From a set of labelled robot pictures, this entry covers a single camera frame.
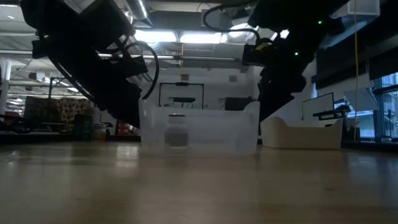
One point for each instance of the cork-stoppered glass spice jar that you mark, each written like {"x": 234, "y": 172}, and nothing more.
{"x": 176, "y": 137}

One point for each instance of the rectangular silver air duct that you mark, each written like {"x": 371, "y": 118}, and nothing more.
{"x": 357, "y": 12}

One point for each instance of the black window blind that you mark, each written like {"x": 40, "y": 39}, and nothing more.
{"x": 342, "y": 71}

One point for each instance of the clear plastic bin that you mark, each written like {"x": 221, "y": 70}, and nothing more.
{"x": 217, "y": 133}

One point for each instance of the white plastic bin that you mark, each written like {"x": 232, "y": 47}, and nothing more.
{"x": 301, "y": 138}

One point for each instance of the dark green spice box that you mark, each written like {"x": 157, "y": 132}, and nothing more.
{"x": 83, "y": 129}

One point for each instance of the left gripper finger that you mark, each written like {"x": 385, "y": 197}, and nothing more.
{"x": 121, "y": 102}

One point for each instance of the patterned partition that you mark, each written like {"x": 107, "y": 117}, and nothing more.
{"x": 62, "y": 109}

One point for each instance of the white column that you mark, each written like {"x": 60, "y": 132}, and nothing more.
{"x": 4, "y": 87}

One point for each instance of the horizontal ceiling pipe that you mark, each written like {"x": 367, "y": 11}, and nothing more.
{"x": 202, "y": 58}

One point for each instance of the grey ceiling box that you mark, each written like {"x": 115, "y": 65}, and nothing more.
{"x": 214, "y": 18}

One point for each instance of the black rectangular frame rig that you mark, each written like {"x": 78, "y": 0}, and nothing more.
{"x": 182, "y": 83}

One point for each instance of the black box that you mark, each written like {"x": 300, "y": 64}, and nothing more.
{"x": 237, "y": 104}

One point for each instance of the red object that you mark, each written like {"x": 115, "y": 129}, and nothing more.
{"x": 12, "y": 118}

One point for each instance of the window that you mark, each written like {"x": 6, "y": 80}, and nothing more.
{"x": 388, "y": 109}

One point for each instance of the white board panel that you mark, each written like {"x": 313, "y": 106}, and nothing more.
{"x": 317, "y": 107}

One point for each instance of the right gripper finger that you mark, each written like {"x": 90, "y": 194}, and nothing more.
{"x": 270, "y": 102}

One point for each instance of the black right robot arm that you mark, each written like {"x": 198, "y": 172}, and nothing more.
{"x": 298, "y": 18}

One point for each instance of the ceiling light panel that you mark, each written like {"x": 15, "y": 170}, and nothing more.
{"x": 155, "y": 36}
{"x": 199, "y": 38}

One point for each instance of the white angled panel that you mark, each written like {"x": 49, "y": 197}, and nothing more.
{"x": 360, "y": 99}

